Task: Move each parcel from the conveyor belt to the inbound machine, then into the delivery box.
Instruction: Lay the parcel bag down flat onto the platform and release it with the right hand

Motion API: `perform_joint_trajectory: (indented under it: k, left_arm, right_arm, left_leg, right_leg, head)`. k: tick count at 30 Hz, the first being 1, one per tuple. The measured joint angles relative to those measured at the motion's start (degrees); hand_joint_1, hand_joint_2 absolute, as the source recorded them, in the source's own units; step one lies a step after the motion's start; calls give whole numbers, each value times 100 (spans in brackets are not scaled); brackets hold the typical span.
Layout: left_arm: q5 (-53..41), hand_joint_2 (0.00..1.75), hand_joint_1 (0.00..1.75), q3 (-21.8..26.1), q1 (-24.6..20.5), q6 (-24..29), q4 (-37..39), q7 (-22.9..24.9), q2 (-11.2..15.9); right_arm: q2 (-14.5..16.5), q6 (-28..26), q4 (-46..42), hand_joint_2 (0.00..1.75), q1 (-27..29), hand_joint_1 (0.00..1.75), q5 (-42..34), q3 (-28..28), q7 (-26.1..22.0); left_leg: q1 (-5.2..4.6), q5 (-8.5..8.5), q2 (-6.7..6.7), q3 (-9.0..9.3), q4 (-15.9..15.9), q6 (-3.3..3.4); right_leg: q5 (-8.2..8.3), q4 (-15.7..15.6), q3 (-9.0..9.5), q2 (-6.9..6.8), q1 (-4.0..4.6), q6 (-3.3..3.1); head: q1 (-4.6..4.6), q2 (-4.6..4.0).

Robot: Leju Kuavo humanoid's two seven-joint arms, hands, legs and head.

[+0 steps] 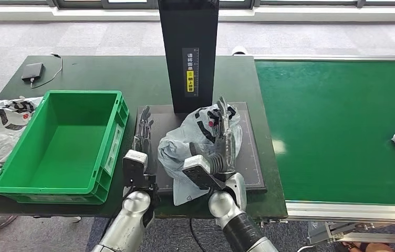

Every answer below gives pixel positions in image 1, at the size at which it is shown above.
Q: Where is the black yellow label sticker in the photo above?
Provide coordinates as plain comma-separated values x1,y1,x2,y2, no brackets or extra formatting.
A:
182,47,200,98

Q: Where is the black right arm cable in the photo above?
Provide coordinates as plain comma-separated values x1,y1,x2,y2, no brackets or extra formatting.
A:
189,218,206,252

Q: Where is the large grey plastic parcel bag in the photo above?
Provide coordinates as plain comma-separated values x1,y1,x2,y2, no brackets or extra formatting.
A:
157,103,243,206

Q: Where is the white crate label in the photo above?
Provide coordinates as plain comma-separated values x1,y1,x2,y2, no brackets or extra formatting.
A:
104,124,124,176

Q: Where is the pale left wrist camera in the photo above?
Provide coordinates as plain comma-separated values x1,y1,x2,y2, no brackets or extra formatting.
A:
122,149,149,188

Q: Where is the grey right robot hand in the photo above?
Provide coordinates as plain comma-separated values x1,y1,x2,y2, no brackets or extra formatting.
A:
189,96,236,175

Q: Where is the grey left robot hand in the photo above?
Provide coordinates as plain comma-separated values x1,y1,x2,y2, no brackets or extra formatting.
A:
132,105,154,154

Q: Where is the thin white cable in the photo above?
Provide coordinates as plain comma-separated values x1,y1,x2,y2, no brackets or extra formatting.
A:
29,52,64,89

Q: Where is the green plastic crate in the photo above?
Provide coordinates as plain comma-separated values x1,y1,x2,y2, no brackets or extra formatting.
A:
0,90,130,205

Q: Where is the black power bank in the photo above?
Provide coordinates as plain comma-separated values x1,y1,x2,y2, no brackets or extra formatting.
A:
20,62,44,82

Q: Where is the aluminium conveyor frame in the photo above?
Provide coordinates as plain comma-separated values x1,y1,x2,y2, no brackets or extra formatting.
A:
252,55,395,223

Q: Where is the dark window frame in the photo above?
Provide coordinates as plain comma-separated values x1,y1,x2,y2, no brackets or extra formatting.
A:
0,0,395,11

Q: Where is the black inbound scanner machine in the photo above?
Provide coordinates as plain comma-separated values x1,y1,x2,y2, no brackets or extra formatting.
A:
133,0,268,195

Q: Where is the green conveyor belt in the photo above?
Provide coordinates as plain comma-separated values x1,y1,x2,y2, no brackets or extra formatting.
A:
255,60,395,206

